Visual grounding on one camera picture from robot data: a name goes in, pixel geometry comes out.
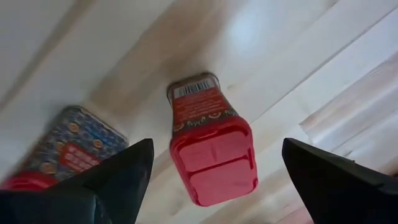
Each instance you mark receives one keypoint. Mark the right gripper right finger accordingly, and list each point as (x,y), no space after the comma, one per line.
(342,193)

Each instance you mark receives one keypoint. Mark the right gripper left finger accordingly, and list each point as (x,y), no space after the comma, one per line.
(109,193)

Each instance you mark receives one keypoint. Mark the smoked paprika red lid tin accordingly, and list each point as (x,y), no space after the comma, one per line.
(214,161)
(74,140)

